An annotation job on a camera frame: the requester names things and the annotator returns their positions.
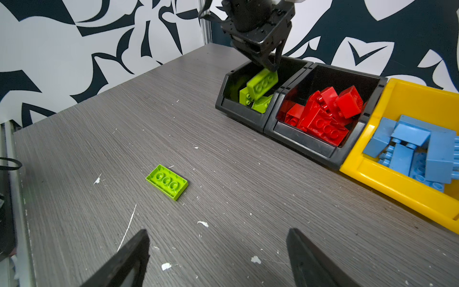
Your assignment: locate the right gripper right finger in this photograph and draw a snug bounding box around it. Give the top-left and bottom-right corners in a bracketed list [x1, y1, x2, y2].
[286, 228, 359, 287]

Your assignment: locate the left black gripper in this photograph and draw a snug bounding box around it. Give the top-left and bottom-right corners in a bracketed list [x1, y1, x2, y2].
[222, 1, 295, 72]

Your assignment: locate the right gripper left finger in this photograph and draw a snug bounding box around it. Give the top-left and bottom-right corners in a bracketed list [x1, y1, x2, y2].
[81, 229, 150, 287]

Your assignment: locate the green lego plate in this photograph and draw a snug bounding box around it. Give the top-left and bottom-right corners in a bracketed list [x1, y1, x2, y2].
[145, 165, 188, 201]
[239, 87, 253, 106]

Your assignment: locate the blue lego long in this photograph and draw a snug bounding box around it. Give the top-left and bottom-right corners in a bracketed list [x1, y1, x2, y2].
[378, 123, 431, 176]

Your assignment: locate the green lego brick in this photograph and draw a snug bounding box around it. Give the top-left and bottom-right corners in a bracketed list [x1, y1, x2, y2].
[246, 69, 279, 100]
[252, 95, 273, 114]

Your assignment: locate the red arch lego piece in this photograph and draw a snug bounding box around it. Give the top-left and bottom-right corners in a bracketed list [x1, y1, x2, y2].
[296, 91, 349, 147]

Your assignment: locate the small red lego brick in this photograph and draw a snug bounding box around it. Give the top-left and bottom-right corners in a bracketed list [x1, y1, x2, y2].
[335, 86, 363, 119]

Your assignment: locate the left black bin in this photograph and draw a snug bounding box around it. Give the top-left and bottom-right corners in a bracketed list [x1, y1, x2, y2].
[215, 56, 313, 132]

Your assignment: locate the black bin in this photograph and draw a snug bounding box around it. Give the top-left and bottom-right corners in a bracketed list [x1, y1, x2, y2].
[264, 63, 388, 169]
[215, 56, 313, 132]

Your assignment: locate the middle black bin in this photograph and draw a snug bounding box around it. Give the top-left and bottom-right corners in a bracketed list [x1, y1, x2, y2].
[264, 63, 388, 169]

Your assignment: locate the yellow bin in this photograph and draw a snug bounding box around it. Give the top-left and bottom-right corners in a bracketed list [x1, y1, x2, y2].
[340, 78, 459, 233]

